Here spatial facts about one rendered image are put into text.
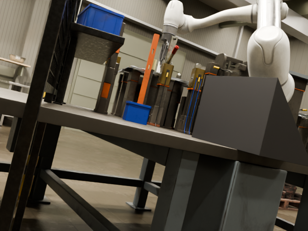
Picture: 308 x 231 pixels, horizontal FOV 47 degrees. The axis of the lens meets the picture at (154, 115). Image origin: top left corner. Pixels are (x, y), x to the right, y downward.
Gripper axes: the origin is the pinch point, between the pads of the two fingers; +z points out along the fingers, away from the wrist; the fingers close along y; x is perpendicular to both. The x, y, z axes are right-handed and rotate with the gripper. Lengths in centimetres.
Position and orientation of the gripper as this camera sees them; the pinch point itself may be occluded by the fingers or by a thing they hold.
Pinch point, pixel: (160, 67)
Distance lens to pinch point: 216.5
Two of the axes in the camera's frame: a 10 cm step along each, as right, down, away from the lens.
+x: -9.4, -2.4, -2.4
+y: -2.4, -0.5, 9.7
